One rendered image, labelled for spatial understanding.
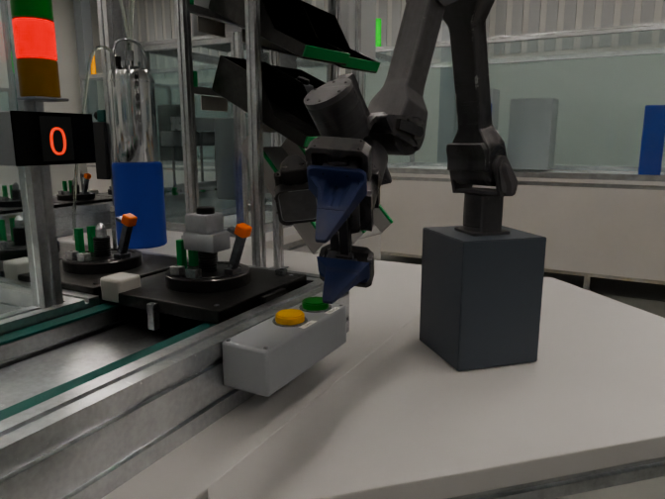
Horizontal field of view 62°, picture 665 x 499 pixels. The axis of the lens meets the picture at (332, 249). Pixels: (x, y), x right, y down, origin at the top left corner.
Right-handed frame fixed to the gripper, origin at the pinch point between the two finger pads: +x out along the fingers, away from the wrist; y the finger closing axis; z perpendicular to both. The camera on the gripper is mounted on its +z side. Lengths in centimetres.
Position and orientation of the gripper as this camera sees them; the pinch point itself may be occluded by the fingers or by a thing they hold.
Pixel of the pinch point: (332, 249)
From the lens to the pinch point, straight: 55.9
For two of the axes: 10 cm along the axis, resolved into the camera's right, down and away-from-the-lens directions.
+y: -0.7, -7.3, -6.8
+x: -2.4, 6.7, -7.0
